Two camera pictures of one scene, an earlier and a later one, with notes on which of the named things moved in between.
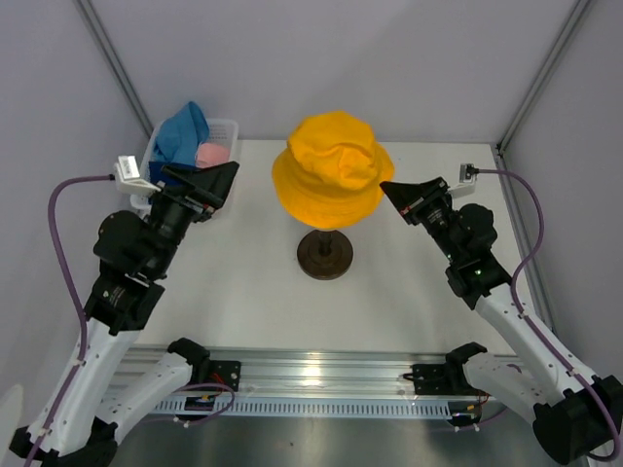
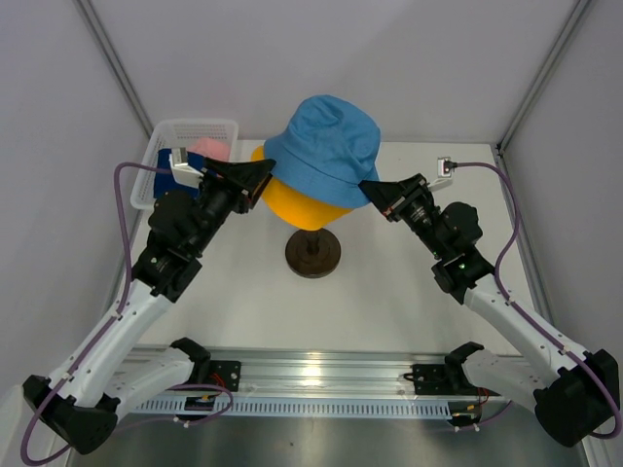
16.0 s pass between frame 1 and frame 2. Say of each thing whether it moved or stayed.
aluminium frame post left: stayed
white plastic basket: stayed
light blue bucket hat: moved
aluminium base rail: stayed
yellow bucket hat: moved
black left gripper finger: moved
